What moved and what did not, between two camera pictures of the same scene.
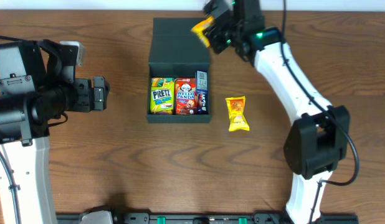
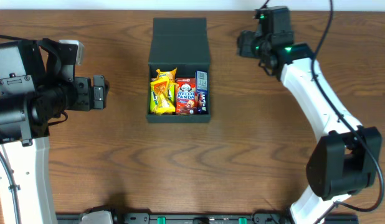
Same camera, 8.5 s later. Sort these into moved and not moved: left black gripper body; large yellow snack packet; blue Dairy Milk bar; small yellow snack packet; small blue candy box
Moved: large yellow snack packet; small yellow snack packet
Not moved: small blue candy box; left black gripper body; blue Dairy Milk bar
